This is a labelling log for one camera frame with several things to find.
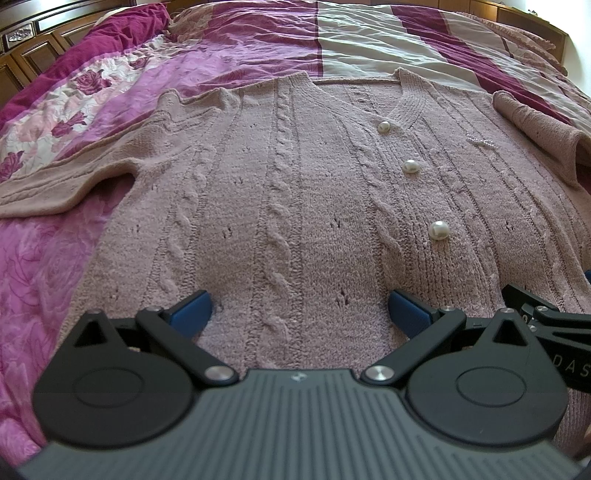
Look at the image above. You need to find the pink knitted cardigan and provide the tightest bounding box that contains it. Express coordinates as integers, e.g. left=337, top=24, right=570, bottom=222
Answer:
left=1, top=69, right=590, bottom=371

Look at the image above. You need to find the pink magenta striped bedspread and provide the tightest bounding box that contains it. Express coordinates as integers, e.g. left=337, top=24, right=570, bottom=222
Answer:
left=1, top=1, right=590, bottom=465

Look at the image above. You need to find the dark wooden headboard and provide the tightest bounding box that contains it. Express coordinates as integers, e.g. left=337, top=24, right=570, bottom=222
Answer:
left=1, top=0, right=136, bottom=105

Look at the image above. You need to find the magenta pillow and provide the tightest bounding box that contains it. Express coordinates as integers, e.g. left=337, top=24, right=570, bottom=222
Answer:
left=1, top=3, right=170, bottom=128

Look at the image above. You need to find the long wooden cabinet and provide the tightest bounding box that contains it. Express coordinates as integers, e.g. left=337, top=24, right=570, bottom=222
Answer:
left=464, top=1, right=568, bottom=65

